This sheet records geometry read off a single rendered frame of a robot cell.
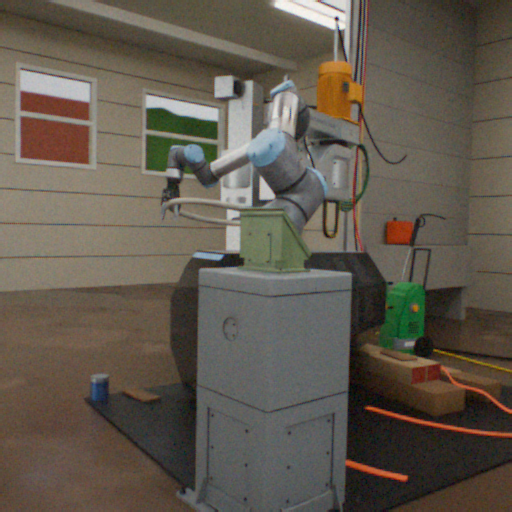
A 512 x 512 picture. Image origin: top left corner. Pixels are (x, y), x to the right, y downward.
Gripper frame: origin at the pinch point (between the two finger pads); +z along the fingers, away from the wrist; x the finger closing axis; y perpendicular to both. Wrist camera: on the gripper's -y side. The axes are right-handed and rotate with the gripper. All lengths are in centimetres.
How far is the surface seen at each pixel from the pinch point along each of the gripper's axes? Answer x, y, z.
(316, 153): 70, -78, -69
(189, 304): 12, -31, 41
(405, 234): 184, -345, -76
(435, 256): 211, -312, -50
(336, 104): 80, -88, -108
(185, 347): 12, -39, 65
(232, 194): 15, -114, -43
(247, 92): 16, -101, -115
